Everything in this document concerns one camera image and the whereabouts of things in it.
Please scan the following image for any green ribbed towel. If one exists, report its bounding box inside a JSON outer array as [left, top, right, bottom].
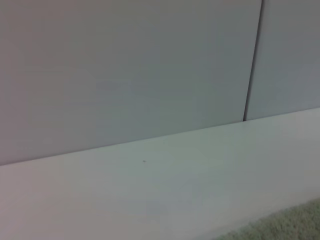
[[214, 198, 320, 240]]

